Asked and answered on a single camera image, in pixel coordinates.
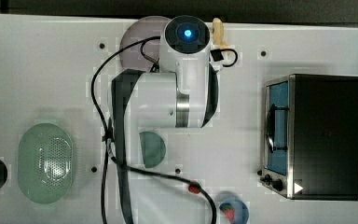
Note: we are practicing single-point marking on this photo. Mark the strawberry toy in bowl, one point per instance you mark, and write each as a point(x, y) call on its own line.
point(228, 211)

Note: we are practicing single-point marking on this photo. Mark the peeled toy banana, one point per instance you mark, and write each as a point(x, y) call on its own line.
point(218, 40)

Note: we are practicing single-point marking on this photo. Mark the green perforated colander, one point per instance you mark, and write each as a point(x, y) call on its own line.
point(45, 171)

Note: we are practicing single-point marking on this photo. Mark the blue bowl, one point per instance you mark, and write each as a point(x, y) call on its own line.
point(241, 209)

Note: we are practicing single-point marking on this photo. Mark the small red strawberry toy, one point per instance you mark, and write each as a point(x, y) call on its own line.
point(194, 187)

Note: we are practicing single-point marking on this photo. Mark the green mug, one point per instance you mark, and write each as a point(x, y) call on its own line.
point(153, 149)

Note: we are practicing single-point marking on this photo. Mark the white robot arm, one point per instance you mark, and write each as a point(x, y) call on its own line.
point(182, 93)

